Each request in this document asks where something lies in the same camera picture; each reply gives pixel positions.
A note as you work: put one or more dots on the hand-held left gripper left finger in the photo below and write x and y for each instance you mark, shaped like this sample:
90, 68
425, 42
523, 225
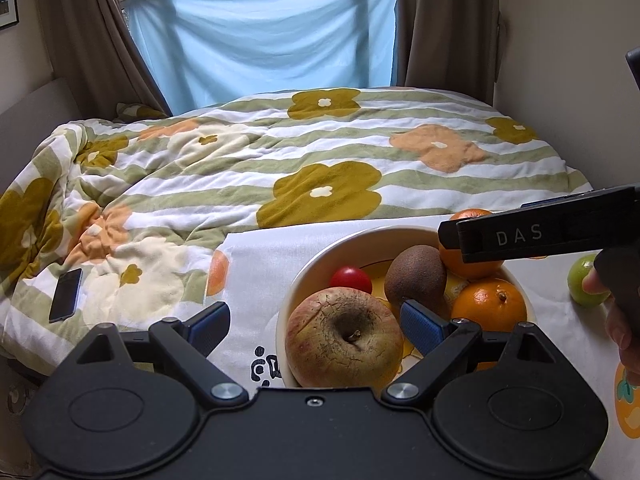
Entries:
212, 325

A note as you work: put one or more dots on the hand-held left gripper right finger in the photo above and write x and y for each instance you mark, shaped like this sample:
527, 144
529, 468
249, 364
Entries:
420, 325

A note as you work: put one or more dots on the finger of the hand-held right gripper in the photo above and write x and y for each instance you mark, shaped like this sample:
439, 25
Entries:
449, 235
555, 201

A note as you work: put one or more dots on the orange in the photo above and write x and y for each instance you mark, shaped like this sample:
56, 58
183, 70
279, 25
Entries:
470, 267
492, 305

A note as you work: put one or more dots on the brown kiwi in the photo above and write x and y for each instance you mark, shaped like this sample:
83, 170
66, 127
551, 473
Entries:
415, 275

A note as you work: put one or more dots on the red cherry tomato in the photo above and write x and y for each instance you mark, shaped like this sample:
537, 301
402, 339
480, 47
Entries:
350, 280

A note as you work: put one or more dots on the large wrinkled yellow-red apple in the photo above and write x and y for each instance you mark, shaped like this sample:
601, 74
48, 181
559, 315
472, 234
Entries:
330, 340

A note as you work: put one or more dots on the cream yellow bear-print bowl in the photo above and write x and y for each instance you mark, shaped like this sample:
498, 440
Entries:
310, 280

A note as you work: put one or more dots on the person's right hand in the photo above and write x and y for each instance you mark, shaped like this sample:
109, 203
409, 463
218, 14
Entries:
595, 282

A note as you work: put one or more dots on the green lime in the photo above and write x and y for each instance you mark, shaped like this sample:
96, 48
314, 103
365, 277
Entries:
580, 280

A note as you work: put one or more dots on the white fruit-print cloth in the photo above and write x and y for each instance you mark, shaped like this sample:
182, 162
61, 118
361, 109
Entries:
260, 270

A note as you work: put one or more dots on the floral striped blanket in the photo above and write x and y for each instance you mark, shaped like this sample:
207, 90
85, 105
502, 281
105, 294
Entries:
350, 150

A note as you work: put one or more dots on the black smartphone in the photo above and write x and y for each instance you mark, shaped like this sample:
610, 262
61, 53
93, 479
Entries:
66, 295

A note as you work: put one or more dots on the brown curtain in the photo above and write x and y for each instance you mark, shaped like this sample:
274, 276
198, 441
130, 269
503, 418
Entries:
450, 25
85, 35

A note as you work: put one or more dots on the floral pillow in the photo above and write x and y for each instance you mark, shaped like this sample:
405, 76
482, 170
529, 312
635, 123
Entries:
140, 111

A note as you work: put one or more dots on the light blue window cloth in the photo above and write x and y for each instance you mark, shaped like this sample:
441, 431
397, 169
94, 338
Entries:
260, 35

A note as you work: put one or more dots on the beige bed headboard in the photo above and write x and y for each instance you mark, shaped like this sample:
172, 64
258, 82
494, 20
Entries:
40, 110

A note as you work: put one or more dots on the framed wall picture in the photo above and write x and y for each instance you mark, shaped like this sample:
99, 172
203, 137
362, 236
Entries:
7, 5

